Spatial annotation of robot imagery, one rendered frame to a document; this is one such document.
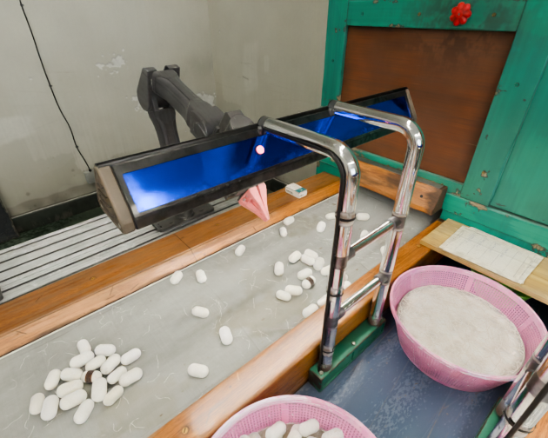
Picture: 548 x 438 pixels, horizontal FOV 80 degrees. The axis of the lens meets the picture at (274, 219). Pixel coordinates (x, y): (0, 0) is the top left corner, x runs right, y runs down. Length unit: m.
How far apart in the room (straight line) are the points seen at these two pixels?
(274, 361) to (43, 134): 2.23
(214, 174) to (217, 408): 0.33
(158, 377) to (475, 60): 0.90
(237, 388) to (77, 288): 0.41
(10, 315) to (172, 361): 0.33
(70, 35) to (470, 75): 2.19
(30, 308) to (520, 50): 1.08
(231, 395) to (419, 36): 0.87
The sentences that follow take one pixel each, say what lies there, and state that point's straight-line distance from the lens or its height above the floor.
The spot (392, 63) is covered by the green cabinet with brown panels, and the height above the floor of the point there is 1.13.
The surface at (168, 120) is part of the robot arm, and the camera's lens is 0.99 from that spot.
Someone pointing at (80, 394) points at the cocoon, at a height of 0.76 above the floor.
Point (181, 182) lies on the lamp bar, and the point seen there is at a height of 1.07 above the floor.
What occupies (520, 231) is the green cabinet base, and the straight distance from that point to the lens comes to 0.96.
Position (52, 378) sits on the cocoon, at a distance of 0.67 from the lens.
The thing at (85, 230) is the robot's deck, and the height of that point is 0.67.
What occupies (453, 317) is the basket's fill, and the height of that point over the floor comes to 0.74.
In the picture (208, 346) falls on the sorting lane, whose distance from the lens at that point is 0.64.
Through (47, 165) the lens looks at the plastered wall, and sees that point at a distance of 2.62.
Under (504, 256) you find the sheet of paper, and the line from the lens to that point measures 0.91.
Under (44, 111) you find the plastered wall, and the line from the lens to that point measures 2.54.
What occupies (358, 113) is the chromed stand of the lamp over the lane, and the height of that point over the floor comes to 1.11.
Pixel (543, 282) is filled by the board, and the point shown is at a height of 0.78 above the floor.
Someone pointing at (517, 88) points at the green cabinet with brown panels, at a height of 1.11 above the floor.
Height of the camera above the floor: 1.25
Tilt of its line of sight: 33 degrees down
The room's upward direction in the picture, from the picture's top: straight up
